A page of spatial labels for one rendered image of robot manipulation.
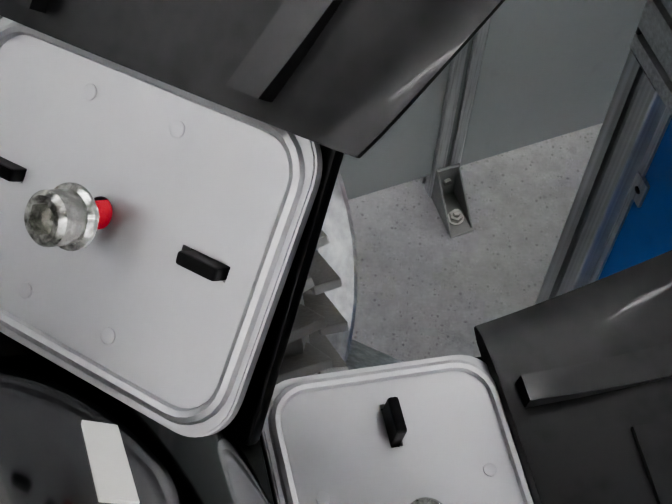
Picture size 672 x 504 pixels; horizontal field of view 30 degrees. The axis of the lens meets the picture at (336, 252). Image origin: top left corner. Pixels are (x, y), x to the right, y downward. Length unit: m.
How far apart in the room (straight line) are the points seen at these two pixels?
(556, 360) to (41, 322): 0.14
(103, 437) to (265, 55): 0.08
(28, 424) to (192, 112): 0.07
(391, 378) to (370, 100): 0.12
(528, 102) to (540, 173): 0.17
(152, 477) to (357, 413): 0.10
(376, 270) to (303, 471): 1.36
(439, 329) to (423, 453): 1.32
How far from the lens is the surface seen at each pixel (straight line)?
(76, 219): 0.25
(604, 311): 0.35
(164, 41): 0.25
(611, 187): 0.99
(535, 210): 1.74
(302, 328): 0.38
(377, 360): 0.52
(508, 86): 1.59
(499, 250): 1.70
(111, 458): 0.24
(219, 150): 0.24
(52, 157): 0.27
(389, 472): 0.32
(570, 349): 0.34
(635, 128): 0.93
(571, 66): 1.62
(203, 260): 0.24
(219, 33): 0.24
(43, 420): 0.25
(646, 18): 0.88
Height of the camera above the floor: 1.47
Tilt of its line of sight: 61 degrees down
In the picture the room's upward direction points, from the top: 3 degrees clockwise
